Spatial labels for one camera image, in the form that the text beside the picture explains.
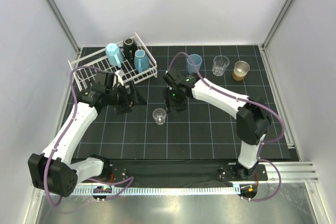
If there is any tall clear glass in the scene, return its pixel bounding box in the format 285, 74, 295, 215
212, 55, 230, 77

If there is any right aluminium frame post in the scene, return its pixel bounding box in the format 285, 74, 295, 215
261, 0, 295, 51

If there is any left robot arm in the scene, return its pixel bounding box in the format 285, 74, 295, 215
28, 70, 146, 197

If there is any blue floral mug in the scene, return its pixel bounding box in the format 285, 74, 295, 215
134, 49, 149, 73

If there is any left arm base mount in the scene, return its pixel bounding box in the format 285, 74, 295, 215
109, 164, 128, 183

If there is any aluminium front rail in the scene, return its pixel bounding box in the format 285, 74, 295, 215
70, 160, 318, 200

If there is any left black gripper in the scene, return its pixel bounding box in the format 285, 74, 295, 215
106, 80, 146, 115

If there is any small clear glass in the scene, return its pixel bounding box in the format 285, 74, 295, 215
152, 108, 166, 125

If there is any aluminium frame post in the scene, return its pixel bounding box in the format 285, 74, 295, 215
45, 0, 80, 54
261, 0, 295, 51

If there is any black grid mat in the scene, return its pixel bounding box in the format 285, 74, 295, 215
72, 45, 279, 161

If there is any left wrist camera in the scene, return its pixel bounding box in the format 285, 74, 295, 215
113, 69, 124, 86

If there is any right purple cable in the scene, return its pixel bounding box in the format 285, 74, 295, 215
167, 52, 286, 203

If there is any purple cable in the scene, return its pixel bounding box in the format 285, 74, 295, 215
167, 52, 286, 203
44, 66, 134, 207

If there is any light blue hexagonal mug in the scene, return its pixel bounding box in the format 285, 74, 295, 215
105, 43, 124, 68

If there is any light blue plastic tumbler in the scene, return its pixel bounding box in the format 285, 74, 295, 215
186, 54, 203, 74

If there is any white wire dish rack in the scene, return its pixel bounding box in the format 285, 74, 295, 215
68, 34, 158, 90

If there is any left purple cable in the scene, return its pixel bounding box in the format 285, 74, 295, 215
44, 66, 134, 207

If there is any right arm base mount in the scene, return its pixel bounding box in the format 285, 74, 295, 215
217, 163, 268, 183

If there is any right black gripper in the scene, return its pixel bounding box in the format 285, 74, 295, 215
163, 86, 188, 114

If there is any metal cup with brown base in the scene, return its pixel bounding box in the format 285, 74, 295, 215
232, 61, 250, 81

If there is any left aluminium frame post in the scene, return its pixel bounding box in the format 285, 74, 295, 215
45, 0, 80, 54

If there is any black ceramic mug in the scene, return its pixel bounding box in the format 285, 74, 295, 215
123, 38, 138, 60

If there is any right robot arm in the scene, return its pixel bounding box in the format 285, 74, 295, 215
163, 68, 271, 180

